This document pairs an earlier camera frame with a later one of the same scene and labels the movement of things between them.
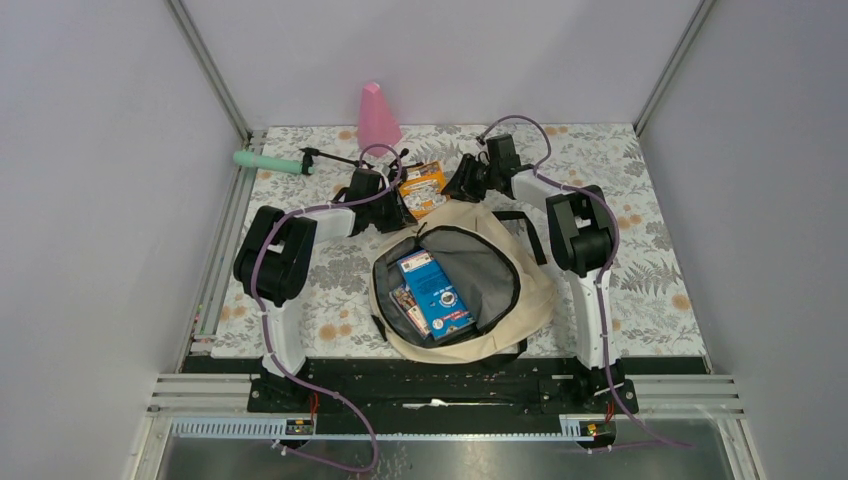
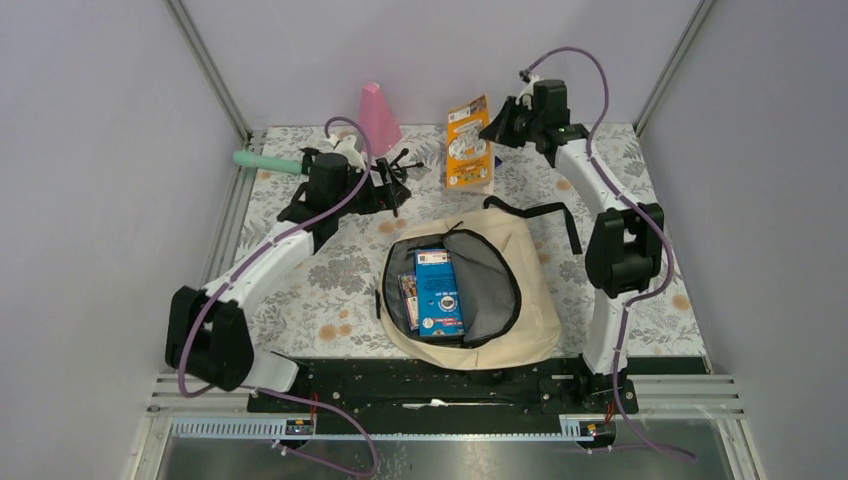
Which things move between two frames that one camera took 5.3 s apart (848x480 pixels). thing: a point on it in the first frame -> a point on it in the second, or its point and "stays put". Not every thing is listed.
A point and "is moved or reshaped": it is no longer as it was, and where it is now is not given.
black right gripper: x=458 y=186 -> x=499 y=129
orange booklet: x=422 y=188 -> x=469 y=156
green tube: x=245 y=159 stays put
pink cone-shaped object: x=377 y=124 stays put
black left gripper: x=401 y=218 -> x=376 y=201
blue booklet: x=433 y=295 is moved or reshaped
